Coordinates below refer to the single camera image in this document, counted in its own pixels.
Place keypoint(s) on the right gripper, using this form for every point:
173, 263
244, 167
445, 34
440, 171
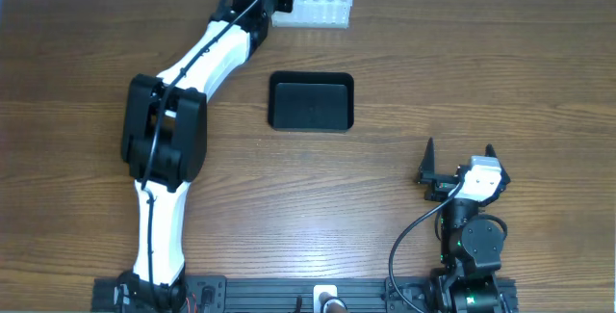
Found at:
438, 188

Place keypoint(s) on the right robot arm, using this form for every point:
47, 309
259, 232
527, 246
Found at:
474, 245

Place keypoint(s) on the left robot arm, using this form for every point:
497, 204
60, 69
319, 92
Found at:
221, 58

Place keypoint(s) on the black tray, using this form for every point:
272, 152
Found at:
310, 103

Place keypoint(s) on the white test tube rack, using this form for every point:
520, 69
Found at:
317, 9

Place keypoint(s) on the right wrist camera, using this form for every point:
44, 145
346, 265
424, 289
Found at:
480, 178

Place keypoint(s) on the mounting rail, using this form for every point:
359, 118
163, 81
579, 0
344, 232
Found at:
269, 296

